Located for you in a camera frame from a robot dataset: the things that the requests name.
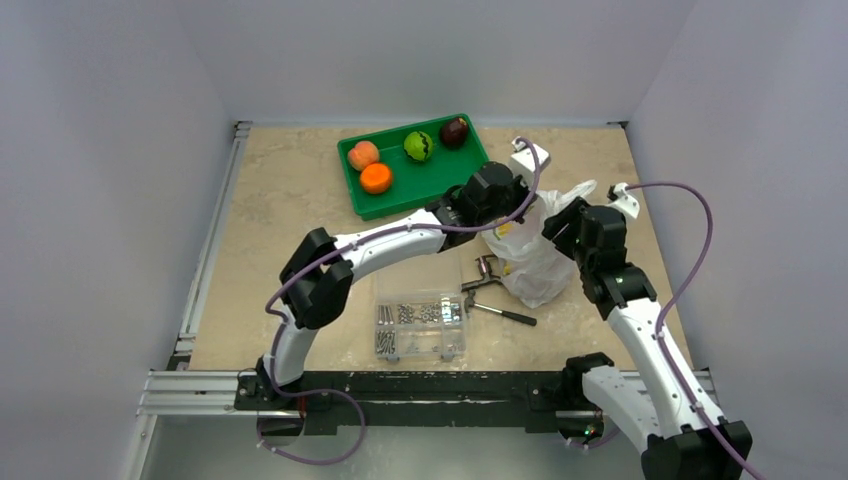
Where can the white plastic bag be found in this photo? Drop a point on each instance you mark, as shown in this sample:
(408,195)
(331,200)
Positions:
(533,270)

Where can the black base bar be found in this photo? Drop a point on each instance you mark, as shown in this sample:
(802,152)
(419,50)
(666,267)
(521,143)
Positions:
(535,401)

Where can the green plastic tray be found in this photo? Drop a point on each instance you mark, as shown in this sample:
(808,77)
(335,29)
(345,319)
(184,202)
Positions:
(414,184)

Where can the fake orange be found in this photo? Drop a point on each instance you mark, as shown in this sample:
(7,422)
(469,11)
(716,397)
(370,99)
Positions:
(376,178)

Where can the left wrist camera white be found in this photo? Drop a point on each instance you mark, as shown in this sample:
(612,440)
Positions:
(527,161)

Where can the fake green cracked fruit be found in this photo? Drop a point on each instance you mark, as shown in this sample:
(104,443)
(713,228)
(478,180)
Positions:
(418,146)

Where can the clear plastic screw box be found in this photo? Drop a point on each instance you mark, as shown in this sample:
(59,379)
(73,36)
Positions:
(419,311)

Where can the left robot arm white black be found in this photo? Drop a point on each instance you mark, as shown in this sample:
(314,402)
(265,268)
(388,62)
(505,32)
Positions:
(316,282)

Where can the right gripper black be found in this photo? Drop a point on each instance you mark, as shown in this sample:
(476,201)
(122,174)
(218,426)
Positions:
(564,221)

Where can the fake peach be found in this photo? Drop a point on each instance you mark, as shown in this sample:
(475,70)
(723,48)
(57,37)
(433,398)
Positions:
(363,154)

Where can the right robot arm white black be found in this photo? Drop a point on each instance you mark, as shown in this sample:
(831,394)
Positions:
(679,431)

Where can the small black-handled hammer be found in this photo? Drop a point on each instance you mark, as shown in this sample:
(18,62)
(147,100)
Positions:
(471,303)

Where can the fake dark red fruit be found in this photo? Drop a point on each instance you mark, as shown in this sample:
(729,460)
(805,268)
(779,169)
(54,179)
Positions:
(453,133)

